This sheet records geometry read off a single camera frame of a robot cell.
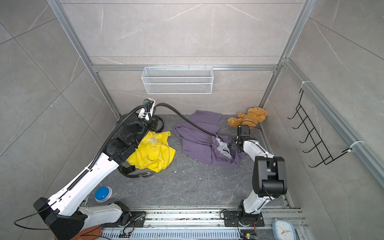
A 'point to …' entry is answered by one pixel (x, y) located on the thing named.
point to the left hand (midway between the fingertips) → (152, 106)
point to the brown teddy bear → (253, 116)
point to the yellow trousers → (154, 152)
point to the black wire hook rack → (319, 144)
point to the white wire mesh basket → (177, 80)
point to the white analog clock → (283, 230)
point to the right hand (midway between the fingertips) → (241, 143)
